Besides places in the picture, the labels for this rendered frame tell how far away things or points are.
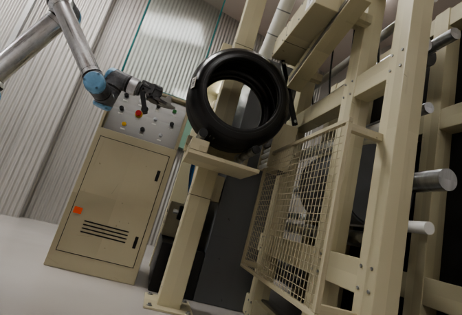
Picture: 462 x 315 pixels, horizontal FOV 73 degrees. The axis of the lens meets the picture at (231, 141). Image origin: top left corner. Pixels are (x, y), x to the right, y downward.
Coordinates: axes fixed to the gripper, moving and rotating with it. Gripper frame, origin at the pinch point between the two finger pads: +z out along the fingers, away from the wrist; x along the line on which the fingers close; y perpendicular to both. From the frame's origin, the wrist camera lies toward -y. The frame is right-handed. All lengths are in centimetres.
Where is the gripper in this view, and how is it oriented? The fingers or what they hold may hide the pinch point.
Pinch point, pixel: (172, 109)
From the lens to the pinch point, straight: 166.8
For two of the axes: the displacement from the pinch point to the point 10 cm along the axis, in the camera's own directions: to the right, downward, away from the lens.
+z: 9.0, 4.2, 1.3
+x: -2.3, 1.9, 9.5
